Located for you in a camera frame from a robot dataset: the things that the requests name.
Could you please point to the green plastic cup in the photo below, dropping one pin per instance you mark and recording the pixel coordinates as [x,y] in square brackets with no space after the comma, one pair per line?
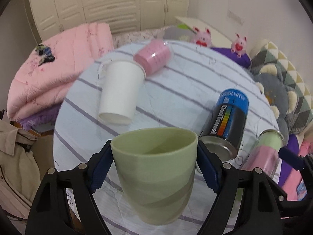
[156,168]

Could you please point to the pink bunny toy left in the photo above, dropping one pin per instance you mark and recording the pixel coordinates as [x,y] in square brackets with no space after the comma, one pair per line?
[202,38]

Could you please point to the folded pink quilt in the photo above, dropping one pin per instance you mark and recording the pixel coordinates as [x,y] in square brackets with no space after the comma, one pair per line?
[37,86]

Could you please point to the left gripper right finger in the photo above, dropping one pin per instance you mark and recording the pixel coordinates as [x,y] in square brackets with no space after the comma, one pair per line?
[259,212]

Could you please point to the beige jacket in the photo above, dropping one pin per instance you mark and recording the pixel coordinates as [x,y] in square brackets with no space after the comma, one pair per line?
[20,175]

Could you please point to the pink blanket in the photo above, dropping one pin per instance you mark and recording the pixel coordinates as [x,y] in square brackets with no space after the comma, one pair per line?
[294,179]

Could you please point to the cream wardrobe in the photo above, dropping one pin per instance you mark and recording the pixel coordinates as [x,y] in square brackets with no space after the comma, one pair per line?
[54,16]

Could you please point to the triangle pattern quilted headboard cover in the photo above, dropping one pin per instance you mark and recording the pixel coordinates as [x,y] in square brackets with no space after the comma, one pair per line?
[266,52]

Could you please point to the white bedside shelf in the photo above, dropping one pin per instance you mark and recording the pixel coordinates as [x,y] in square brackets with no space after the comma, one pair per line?
[218,39]

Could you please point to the blue black can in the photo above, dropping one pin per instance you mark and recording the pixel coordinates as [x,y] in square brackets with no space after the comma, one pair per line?
[223,132]

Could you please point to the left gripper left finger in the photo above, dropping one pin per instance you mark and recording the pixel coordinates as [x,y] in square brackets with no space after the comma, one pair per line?
[50,213]

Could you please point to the pink bunny toy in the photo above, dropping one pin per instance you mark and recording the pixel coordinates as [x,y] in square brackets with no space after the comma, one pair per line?
[202,38]
[239,46]

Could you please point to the pink green clear canister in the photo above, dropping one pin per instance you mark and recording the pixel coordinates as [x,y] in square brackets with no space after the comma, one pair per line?
[265,152]

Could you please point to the pink ribbed cup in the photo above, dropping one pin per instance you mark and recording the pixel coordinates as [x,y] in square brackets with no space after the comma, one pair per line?
[154,56]

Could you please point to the purple pillow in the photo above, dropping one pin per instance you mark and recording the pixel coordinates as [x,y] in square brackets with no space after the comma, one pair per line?
[244,61]

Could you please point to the heart pattern bed sheet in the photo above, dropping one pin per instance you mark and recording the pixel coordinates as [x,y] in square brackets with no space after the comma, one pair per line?
[138,36]

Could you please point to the wall switch panel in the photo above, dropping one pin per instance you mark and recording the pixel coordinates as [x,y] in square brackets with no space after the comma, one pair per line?
[234,17]

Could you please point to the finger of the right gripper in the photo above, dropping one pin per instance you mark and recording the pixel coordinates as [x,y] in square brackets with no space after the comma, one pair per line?
[296,162]

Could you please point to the striped white tablecloth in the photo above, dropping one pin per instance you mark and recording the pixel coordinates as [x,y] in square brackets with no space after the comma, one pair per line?
[182,95]

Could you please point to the grey green pillow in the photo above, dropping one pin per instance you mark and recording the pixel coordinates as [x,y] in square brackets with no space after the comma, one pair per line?
[175,33]

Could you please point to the pink bunny toy right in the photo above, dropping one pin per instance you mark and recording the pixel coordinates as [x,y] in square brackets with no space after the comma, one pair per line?
[239,46]

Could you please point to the white paper cup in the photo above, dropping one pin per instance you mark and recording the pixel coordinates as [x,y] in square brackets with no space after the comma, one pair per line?
[121,81]

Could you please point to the grey plush toy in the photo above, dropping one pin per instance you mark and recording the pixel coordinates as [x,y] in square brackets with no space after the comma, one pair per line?
[282,99]

